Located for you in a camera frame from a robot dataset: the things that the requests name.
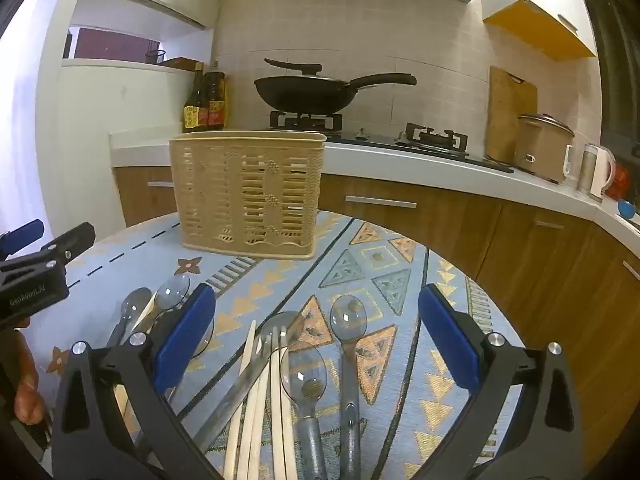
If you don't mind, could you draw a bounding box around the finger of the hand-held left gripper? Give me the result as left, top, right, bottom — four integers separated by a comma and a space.
41, 222, 97, 267
0, 220, 46, 262

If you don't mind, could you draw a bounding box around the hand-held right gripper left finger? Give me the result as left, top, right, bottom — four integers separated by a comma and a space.
50, 282, 223, 480

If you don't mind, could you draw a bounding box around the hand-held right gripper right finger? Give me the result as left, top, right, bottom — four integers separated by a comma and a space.
417, 284, 586, 480

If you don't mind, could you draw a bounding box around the clear plastic spoon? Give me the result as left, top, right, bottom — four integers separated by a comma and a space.
190, 316, 216, 358
329, 294, 369, 480
131, 274, 192, 333
280, 342, 329, 480
104, 287, 152, 348

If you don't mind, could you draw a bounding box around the wooden chopstick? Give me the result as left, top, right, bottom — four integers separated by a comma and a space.
237, 355, 271, 480
270, 330, 283, 480
223, 320, 257, 480
280, 330, 297, 480
114, 292, 158, 438

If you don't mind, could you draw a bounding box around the beige plastic utensil basket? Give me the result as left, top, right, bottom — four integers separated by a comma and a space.
169, 130, 328, 262

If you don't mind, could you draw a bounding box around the person's left hand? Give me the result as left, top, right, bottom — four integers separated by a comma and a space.
14, 331, 45, 425

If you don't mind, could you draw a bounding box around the wooden base cabinet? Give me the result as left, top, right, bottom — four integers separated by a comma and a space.
114, 165, 640, 471

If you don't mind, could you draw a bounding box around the yellow label sauce bottle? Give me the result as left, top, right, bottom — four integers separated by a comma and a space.
182, 62, 210, 133

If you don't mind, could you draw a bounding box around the red label sauce bottle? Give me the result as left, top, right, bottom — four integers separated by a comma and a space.
202, 61, 228, 131

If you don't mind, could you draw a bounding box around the beige rice cooker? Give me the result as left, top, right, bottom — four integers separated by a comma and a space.
515, 113, 574, 183

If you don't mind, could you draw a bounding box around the wooden box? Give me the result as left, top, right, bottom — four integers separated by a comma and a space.
159, 56, 201, 72

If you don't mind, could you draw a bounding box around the black gas stove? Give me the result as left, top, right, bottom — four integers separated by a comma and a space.
270, 110, 515, 173

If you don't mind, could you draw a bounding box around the white electric kettle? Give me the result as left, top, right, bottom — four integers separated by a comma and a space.
565, 144, 617, 203

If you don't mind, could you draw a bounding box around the red container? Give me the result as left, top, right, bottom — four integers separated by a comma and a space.
611, 164, 630, 201

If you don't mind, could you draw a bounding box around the wooden cutting board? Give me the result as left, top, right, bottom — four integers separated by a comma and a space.
485, 66, 538, 166

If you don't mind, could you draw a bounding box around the black wok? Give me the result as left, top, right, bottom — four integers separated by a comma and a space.
254, 74, 417, 115

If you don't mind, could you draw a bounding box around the glass wok lid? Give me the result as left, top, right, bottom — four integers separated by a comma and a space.
255, 58, 351, 83

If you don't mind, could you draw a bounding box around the white yellow wall cabinet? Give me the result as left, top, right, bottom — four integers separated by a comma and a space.
481, 0, 598, 63

